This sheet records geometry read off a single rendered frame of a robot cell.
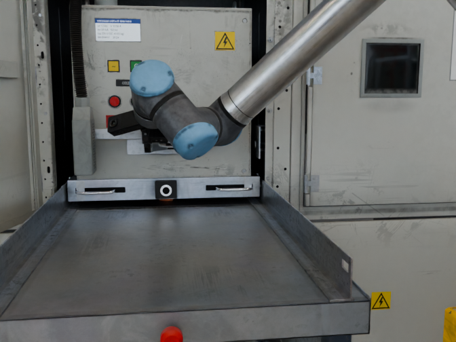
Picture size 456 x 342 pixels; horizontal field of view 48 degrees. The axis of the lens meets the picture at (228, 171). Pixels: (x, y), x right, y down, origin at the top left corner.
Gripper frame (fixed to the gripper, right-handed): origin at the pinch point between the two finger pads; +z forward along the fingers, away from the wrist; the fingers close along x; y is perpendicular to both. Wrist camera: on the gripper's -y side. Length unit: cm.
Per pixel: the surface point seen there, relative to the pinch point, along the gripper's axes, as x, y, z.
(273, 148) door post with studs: -0.3, 34.8, 1.4
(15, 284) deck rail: -42, -21, -39
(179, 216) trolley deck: -19.2, 8.0, 1.0
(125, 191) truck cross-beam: -9.0, -6.6, 10.0
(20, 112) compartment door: 7.5, -31.9, -6.1
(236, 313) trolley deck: -49, 15, -49
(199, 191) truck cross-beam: -9.6, 14.3, 10.2
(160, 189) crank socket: -9.6, 3.2, 7.3
